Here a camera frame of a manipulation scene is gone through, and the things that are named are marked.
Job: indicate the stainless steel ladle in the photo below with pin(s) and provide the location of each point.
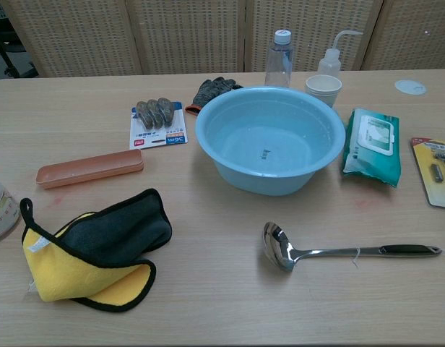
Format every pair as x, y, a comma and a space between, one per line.
280, 247

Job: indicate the light blue plastic basin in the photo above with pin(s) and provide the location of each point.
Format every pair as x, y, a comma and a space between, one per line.
244, 170

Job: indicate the clear plastic bottle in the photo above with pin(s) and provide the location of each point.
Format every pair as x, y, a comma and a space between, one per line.
279, 65

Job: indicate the tape rolls blister pack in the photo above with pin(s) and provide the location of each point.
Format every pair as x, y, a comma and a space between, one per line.
155, 126

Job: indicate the grey work glove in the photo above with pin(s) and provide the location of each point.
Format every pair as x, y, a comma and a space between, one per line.
210, 90

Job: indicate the yellow and grey microfiber cloth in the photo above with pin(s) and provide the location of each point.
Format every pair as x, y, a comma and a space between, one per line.
110, 231

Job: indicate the white paper cup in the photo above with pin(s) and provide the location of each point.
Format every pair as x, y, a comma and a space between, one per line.
323, 88

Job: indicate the orange plastic cutlery case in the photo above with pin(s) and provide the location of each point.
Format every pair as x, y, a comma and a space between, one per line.
89, 169

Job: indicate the woven rattan folding screen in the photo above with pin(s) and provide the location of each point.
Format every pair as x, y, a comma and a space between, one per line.
193, 34

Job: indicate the green wet wipes pack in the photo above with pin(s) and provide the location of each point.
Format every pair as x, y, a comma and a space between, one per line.
372, 148

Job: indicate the white squeeze wash bottle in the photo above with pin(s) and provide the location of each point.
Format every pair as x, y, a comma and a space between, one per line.
329, 65

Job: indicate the round white plastic lid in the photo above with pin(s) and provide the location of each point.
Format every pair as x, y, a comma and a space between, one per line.
410, 87

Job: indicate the yellow blister tool pack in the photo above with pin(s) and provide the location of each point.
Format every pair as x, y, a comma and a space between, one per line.
437, 170

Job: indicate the clear lidded printed jar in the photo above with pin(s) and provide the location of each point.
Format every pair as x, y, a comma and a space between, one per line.
0, 213

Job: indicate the black tripod stand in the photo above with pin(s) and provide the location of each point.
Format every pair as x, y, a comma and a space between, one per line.
5, 54

